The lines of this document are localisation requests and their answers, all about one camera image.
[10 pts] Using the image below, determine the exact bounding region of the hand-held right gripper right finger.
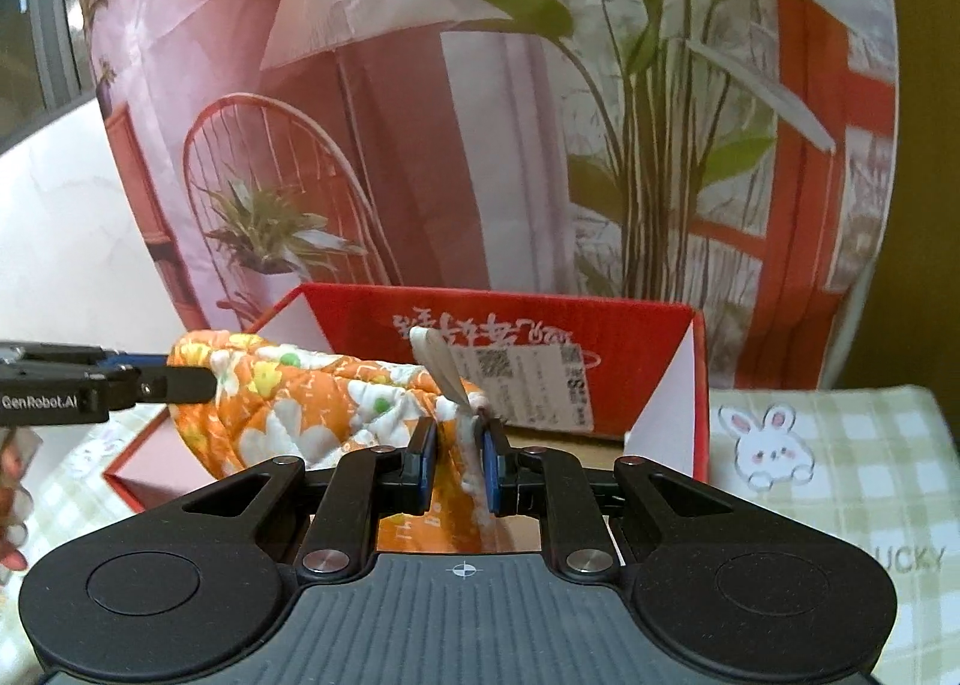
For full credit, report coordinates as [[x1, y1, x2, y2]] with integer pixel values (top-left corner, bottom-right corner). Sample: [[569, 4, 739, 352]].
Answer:
[[477, 422, 742, 582]]

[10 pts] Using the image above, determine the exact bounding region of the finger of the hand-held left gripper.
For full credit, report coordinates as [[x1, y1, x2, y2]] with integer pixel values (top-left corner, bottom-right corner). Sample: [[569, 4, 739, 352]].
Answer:
[[22, 346, 175, 368], [109, 364, 220, 405]]

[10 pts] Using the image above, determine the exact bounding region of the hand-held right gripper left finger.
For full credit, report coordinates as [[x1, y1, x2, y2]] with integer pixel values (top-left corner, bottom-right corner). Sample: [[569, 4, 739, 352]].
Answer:
[[182, 421, 440, 582]]

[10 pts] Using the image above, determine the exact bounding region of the orange floral quilted oven mitt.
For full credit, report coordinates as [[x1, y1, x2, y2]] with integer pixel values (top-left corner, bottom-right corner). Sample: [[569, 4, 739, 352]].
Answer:
[[166, 326, 512, 555]]

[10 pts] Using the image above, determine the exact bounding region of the red cardboard box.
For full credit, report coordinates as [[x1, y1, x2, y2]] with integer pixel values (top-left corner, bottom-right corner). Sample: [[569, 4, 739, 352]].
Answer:
[[103, 282, 710, 515]]

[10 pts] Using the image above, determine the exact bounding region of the person's left hand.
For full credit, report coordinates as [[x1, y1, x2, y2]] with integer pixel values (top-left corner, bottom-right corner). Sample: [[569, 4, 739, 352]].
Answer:
[[0, 427, 37, 582]]

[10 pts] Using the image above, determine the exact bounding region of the printed backdrop cloth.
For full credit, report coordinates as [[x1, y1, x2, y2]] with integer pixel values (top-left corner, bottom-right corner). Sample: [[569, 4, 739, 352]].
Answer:
[[75, 0, 901, 390]]

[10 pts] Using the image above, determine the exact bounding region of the green checked bunny cloth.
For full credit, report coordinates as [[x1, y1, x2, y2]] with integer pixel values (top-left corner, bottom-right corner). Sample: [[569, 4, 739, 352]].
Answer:
[[0, 385, 960, 685]]

